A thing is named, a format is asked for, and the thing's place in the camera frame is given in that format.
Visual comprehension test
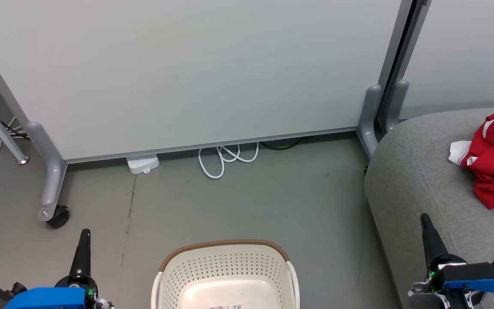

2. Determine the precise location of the wide white partition panel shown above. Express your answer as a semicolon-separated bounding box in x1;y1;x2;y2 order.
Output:
0;0;415;165

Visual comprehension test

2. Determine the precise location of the black cable under partition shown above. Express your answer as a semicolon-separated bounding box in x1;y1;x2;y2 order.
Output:
259;136;316;151

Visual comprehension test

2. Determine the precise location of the narrow white partition panel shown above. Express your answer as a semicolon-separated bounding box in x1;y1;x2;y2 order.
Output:
399;0;494;120

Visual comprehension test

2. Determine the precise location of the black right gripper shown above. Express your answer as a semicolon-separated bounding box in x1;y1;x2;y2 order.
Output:
408;213;494;309

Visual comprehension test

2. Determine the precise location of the cream perforated laundry basket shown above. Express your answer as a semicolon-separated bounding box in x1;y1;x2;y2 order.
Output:
151;239;301;309

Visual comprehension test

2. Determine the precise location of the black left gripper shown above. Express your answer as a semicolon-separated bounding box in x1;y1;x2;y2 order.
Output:
54;229;115;309

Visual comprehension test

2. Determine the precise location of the grey partition foot with caster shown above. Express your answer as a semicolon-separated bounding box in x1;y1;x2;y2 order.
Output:
26;121;67;223

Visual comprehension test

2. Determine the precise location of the black caster wheel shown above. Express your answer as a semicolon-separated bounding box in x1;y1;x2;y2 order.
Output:
46;205;70;229

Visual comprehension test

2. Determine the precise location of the white coiled cable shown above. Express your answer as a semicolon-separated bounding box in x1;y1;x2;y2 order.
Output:
198;142;259;179

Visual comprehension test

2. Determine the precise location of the grey fabric sofa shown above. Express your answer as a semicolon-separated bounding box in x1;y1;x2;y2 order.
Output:
364;107;494;309

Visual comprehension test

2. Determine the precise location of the white power strip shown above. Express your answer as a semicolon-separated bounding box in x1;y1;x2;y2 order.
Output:
126;154;160;175

